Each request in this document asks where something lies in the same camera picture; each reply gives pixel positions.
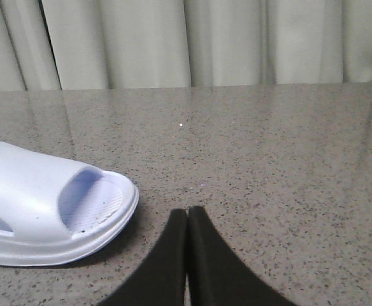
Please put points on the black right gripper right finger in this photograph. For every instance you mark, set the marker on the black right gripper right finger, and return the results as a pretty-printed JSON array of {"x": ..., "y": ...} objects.
[{"x": 216, "y": 274}]

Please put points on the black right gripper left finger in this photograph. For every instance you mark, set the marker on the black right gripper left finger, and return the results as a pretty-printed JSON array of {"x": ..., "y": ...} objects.
[{"x": 160, "y": 278}]

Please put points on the pale grey curtain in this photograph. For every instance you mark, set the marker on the pale grey curtain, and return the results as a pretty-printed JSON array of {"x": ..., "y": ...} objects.
[{"x": 46, "y": 45}]

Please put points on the light blue slipper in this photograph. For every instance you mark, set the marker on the light blue slipper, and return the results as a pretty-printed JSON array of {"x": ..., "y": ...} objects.
[{"x": 55, "y": 211}]

